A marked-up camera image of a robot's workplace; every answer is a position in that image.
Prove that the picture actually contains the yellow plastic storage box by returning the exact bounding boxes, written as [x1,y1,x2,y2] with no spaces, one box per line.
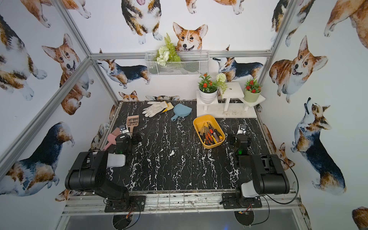
[193,115,226,149]

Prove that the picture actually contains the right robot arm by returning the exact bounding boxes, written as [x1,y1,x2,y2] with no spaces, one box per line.
[229,124,290,202]

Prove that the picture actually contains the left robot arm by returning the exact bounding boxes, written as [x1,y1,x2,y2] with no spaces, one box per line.
[65,125,138,202]

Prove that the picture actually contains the pink hand brush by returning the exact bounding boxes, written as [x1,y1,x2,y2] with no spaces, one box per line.
[103,127,121,150]

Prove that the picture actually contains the brown plastic slotted scoop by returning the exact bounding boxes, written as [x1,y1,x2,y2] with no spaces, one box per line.
[126,115,140,133]

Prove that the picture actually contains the white stepped plant stand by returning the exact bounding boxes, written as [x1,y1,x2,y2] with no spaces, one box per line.
[196,81,265,118]

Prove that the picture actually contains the green pot red flowers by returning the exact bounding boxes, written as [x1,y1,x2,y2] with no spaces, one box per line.
[244,80,262,103]

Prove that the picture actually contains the white work glove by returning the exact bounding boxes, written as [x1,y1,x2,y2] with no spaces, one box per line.
[142,101,168,117]

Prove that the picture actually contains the yellow cloth under glove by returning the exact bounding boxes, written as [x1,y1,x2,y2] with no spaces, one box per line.
[162,102,174,113]

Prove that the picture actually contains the white pot red flowers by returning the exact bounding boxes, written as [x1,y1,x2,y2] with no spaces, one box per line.
[198,73,218,104]

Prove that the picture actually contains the blue plastic dustpan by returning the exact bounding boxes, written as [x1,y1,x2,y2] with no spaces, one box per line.
[171,103,192,121]

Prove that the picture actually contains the white hydrangea flower sprig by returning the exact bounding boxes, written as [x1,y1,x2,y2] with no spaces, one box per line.
[216,72,228,93]

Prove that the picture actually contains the green fern with white flowers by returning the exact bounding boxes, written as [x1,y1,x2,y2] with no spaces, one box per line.
[154,34,181,67]

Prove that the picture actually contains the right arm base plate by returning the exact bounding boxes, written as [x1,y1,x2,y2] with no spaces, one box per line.
[219,193,263,209]

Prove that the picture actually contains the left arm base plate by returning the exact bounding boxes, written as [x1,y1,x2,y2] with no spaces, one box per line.
[104,195,147,213]

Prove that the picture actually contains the white wire wall basket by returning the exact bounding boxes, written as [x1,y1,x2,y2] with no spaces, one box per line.
[145,51,209,76]

